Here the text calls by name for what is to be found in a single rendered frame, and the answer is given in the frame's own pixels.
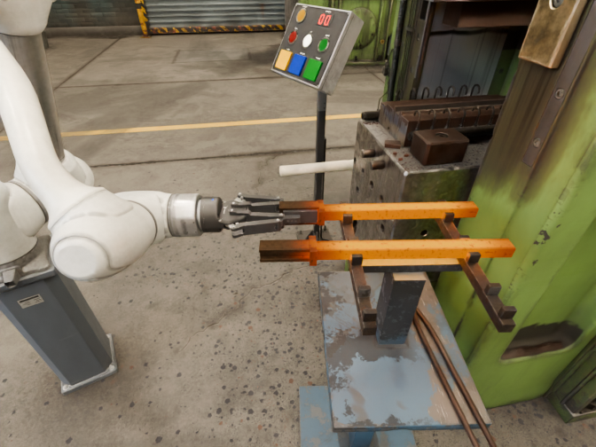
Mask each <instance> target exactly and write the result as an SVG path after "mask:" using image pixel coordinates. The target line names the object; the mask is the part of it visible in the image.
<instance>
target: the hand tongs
mask: <svg viewBox="0 0 596 447"><path fill-rule="evenodd" d="M417 315H418V316H419V317H420V319H421V320H422V321H423V323H424V324H425V326H426V327H427V329H428V331H429V332H430V333H431V335H432V337H433V339H434V341H435V343H436V345H437V347H438V348H439V350H440V352H441V354H442V356H443V358H444V360H445V362H446V364H447V365H448V367H449V369H450V371H451V374H452V375H453V377H454V379H455V381H456V382H457V384H458V386H459V389H460V391H461V392H462V394H463V396H464V398H465V399H466V401H467V404H468V406H469V408H470V410H471V411H472V413H473V415H474V417H475V419H476V421H477V423H478V425H479V427H480V428H481V430H482V432H483V434H484V436H485V438H486V440H487V442H488V444H489V446H490V447H497V445H496V443H495V441H494V439H493V438H492V436H491V434H490V431H489V429H488V428H487V427H486V425H485V423H484V421H483V419H482V416H481V415H480V413H479V412H478V410H477V408H476V406H475V404H474V402H473V400H472V398H471V396H470V395H469V394H468V392H467V389H466V387H465V385H464V383H463V382H462V380H461V378H460V377H459V374H458V372H457V371H456V369H455V367H454V365H453V363H452V361H451V360H450V358H449V356H448V354H447V352H446V350H445V349H444V347H443V345H442V343H441V341H440V340H439V338H438V336H437V334H436V332H435V330H434V328H433V327H432V326H431V325H430V323H429V322H428V320H427V319H426V317H425V316H424V315H423V313H422V312H421V311H420V309H419V308H418V306H417V309H416V311H415V314H414V317H413V321H414V324H415V326H416V329H417V331H418V334H419V336H420V338H421V341H422V343H423V345H424V347H425V349H426V351H427V353H428V355H429V357H430V359H431V361H432V363H433V366H434V368H435V370H436V372H437V374H438V376H439V378H440V380H441V382H442V384H443V386H444V388H445V390H446V392H447V394H448V396H449V398H450V400H451V403H452V405H453V407H454V409H455V411H456V413H457V414H458V416H459V419H460V421H461V423H462V425H463V427H464V429H465V430H466V433H467V436H468V438H469V440H470V442H471V444H472V445H473V447H480V445H479V443H478V442H477V440H476V438H475V436H474V433H473V431H472V429H471V427H470V426H469V424H468V422H467V419H466V417H465V415H464V413H463V412H462V410H461V408H460V406H459V403H458V401H457V399H456V397H455V396H454V394H453V392H452V390H451V387H450V385H449V383H448V381H447V380H446V378H445V376H444V374H443V371H442V369H441V367H440V365H439V364H438V362H437V360H436V358H435V355H434V353H433V351H432V349H431V348H430V346H429V344H428V342H427V339H426V337H425V335H424V333H423V331H422V329H421V326H420V322H419V320H418V316H417Z"/></svg>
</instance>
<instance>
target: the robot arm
mask: <svg viewBox="0 0 596 447"><path fill-rule="evenodd" d="M55 1H56V0H0V114H1V117H2V120H3V123H4V127H5V130H6V133H7V136H8V138H9V141H10V145H11V148H12V152H13V155H14V157H15V160H16V167H15V171H14V178H13V180H11V181H9V182H7V183H2V182H1V181H0V284H1V283H4V284H5V285H6V287H8V288H11V287H14V286H16V285H17V284H18V282H19V280H20V278H21V277H24V276H27V275H30V274H33V273H37V272H42V271H47V270H48V269H49V268H50V267H51V265H50V263H49V242H50V240H51V260H52V262H53V264H54V266H55V267H56V268H57V269H58V270H59V271H60V272H61V273H62V274H64V275H65V276H67V277H69V278H71V279H74V280H78V281H98V280H102V279H106V278H110V277H112V276H114V275H116V274H118V273H120V272H121V271H124V270H126V269H127V268H128V267H130V265H132V264H133V263H135V262H136V261H137V260H138V259H139V258H140V257H141V256H142V255H143V254H144V253H145V252H146V251H147V249H148V248H149V246H151V245H153V244H156V243H159V242H162V241H163V240H164V239H167V238H172V237H178V238H180V237H199V236H201V235H202V234H203V232H204V233H206V232H221V231H222V230H223V229H226V230H230V231H231V235H232V237H233V238H234V239H236V238H238V237H241V236H244V235H251V234H259V233H267V232H275V231H281V229H284V228H285V224H305V223H317V222H318V210H317V209H295V210H283V214H282V213H279V202H280V201H284V199H283V198H281V197H279V196H267V195H251V194H245V193H242V192H239V193H238V198H237V199H236V200H227V201H223V200H222V199H221V198H220V197H202V196H201V195H200V194H198V193H185V194H180V193H176V194H170V193H165V192H155V191H134V192H118V193H116V194H113V193H111V192H109V191H108V190H107V189H105V188H104V187H93V185H94V176H93V173H92V171H91V169H90V167H89V166H88V165H87V164H86V163H85V162H84V161H83V160H81V159H79V158H77V157H75V156H73V155H72V154H71V153H70V152H68V151H67V150H65V149H64V147H63V143H62V138H61V134H60V128H59V120H58V116H57V111H56V106H55V101H54V97H53V92H52V87H51V78H50V74H49V69H48V65H47V60H46V55H45V50H44V46H43V38H42V32H43V31H44V29H45V28H46V26H47V22H48V17H49V13H50V9H51V4H52V2H55ZM247 207H248V208H247ZM47 222H49V224H48V229H49V230H50V231H51V233H52V237H50V235H49V234H44V235H41V236H38V237H36V234H37V233H38V231H39V230H40V229H41V228H42V226H43V225H44V224H45V223H47Z"/></svg>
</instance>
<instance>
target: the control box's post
mask: <svg viewBox="0 0 596 447"><path fill-rule="evenodd" d="M326 100H327V94H325V93H323V92H321V91H318V100H317V135H316V160H315V162H316V163H318V162H324V145H325V111H326ZM322 180H323V173H315V185H314V200H321V198H322ZM313 231H314V236H316V234H315V233H316V231H317V232H318V241H319V233H320V225H318V224H313Z"/></svg>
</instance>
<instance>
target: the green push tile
mask: <svg viewBox="0 0 596 447"><path fill-rule="evenodd" d="M322 65H323V62H321V61H318V60H315V59H310V60H309V63H308V65H307V66H306V69H305V71H304V74H303V76H302V77H303V78H305V79H307V80H310V81H312V82H315V81H316V79H317V77H318V73H319V71H320V69H321V67H322Z"/></svg>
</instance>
